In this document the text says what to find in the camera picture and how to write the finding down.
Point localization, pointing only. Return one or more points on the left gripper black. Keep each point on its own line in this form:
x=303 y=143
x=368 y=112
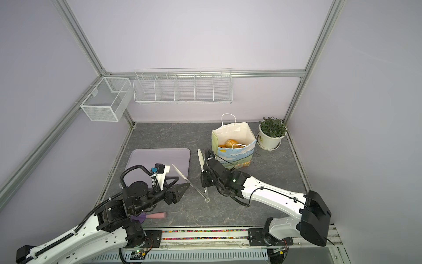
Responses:
x=175 y=197

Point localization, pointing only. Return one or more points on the white mesh box basket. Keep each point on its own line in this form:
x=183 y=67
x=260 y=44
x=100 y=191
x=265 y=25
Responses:
x=108 y=100

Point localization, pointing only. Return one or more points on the white wire shelf basket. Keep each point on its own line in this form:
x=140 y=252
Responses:
x=183 y=85

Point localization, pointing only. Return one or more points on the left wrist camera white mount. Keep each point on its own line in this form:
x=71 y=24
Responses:
x=159 y=172

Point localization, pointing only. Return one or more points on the lavender cutting mat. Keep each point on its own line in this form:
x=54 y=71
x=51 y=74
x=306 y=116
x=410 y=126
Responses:
x=149 y=157

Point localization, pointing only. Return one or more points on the round orange fake bun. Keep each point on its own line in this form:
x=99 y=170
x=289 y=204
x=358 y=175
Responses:
x=231 y=143

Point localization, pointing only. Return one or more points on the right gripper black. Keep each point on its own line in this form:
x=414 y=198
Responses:
x=205 y=182

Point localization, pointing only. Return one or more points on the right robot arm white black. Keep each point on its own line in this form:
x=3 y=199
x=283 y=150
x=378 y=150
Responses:
x=307 y=215

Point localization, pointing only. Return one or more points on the potted green plant white pot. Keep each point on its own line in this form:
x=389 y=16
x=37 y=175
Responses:
x=271 y=132

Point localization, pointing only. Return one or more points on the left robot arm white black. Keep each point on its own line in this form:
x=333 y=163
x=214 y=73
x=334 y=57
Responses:
x=114 y=223

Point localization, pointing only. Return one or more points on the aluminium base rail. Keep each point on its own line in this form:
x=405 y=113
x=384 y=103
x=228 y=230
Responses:
x=204 y=239

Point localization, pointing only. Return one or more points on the purple scoop with pink handle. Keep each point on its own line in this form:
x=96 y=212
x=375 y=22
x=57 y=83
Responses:
x=144 y=216

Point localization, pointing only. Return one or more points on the paper bag with landscape print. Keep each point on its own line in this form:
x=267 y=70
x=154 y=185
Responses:
x=242 y=133

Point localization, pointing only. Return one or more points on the metal tongs with white tips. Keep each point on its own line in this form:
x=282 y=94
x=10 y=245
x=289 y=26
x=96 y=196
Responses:
x=191 y=172

